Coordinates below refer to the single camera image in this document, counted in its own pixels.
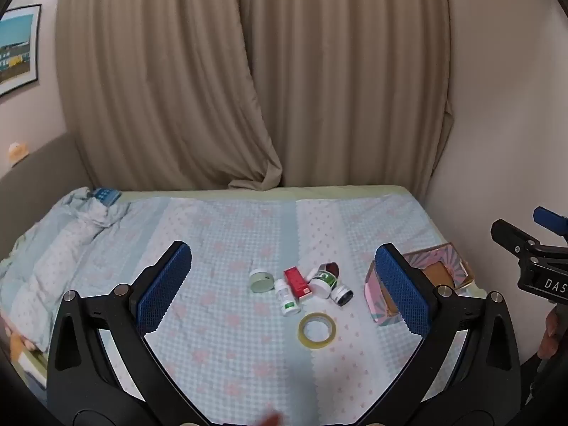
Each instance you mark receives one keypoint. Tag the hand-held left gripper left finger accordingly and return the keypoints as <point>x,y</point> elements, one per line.
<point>164,288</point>

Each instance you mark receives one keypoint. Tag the blue patterned cloth item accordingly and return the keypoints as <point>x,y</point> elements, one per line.
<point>105,196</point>

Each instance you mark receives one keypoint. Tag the white pill bottle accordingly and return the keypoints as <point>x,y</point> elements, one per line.
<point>288,301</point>

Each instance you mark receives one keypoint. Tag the framed wall picture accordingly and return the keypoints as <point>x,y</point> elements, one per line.
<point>15,49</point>

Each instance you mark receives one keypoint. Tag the beige curtain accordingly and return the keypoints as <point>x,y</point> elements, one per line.
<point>222,75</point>

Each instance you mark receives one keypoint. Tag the pink striped cardboard box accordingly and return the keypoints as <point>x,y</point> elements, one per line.
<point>439,275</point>

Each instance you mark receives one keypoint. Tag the light green bed sheet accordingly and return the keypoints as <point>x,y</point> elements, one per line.
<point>266,192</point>

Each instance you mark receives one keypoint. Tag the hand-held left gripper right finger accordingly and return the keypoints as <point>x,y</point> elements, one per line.
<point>401,293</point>

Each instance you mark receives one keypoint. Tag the small black and white jar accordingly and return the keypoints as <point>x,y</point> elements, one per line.
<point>341,295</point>

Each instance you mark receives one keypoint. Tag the small orange plush figure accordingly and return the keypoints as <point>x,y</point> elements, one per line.
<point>17,151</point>

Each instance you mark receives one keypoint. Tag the white jar with green label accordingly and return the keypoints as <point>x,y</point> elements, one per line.
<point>323,284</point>

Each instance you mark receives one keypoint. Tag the light blue quilt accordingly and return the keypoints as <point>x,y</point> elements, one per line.
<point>49,248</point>

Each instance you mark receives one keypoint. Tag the clear yellow tape roll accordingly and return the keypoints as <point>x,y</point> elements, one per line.
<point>305,341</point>

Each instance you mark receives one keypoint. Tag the person's right hand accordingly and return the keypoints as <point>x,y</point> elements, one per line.
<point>550,333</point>

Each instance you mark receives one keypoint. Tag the small green jar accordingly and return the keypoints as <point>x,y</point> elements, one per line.
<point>262,281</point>

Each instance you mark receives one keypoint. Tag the checkered blue pink blanket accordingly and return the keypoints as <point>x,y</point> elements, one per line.
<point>230,364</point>

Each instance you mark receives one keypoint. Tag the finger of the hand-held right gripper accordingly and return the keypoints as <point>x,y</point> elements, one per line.
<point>546,217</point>
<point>506,233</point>

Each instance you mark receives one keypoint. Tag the orange plush toy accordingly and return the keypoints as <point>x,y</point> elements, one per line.
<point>20,341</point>

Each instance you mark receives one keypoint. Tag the red carton box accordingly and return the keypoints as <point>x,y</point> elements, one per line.
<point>298,283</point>

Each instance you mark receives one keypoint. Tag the grey padded headboard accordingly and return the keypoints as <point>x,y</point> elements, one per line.
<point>44,173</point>

